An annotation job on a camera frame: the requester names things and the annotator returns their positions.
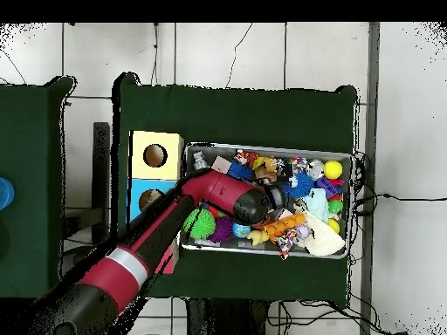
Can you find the globe print ball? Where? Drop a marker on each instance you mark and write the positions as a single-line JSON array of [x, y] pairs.
[[242, 229]]

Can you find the light teal knitted cloth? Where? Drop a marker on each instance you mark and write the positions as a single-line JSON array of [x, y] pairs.
[[318, 206]]

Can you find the cream knitted cloth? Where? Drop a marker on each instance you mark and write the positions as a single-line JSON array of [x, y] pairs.
[[323, 239]]

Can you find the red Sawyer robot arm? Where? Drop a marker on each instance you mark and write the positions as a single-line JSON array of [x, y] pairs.
[[216, 188]]

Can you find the wooden box with three holes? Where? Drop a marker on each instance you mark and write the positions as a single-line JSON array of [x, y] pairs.
[[140, 150]]

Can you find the shallow clear mesh bin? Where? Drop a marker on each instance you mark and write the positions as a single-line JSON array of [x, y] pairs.
[[348, 241]]

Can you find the small wooden block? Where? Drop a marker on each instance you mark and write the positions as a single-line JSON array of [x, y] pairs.
[[221, 165]]

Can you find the silver toy robot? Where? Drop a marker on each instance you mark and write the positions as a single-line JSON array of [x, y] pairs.
[[200, 160]]

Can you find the purple spiky ball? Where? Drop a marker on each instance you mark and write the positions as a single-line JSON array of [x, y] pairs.
[[223, 229]]

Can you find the green furry ball with eyes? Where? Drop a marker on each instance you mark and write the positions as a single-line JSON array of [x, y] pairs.
[[200, 223]]

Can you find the orange toy building block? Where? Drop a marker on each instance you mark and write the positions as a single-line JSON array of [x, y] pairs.
[[285, 225]]

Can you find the dark green table cloth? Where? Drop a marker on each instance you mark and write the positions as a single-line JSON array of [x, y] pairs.
[[244, 112], [42, 209]]

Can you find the blue spiky ball with eyes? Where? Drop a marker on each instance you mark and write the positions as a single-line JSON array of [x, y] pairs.
[[300, 185]]

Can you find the plain yellow ball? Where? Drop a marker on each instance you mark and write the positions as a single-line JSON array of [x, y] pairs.
[[334, 169]]

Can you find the yellow smiley face ball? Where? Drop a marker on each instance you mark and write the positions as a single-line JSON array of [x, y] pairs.
[[334, 226]]

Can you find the blue round disc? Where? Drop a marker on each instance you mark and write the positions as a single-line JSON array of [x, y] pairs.
[[5, 193]]

